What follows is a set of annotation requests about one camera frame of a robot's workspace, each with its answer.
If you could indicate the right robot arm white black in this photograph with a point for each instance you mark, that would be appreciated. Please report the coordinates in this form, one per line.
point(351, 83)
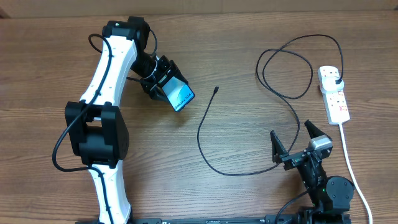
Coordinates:
point(330, 195)

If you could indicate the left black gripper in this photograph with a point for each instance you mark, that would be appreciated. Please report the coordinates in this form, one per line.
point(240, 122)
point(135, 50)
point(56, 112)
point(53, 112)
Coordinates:
point(152, 88)

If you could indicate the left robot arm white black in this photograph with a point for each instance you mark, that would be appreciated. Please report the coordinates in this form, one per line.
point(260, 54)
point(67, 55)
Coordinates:
point(97, 131)

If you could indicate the blue Samsung Galaxy smartphone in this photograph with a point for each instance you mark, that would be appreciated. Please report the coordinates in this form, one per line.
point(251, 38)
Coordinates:
point(178, 93)

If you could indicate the white charger plug adapter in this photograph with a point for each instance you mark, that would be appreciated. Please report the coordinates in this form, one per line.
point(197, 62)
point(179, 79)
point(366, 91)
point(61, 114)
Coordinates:
point(331, 84)

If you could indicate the white power strip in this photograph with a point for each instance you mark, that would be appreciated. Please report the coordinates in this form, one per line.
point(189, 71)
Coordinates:
point(335, 102)

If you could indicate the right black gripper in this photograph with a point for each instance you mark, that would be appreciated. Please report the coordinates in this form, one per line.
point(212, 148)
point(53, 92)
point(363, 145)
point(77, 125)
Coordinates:
point(278, 150)

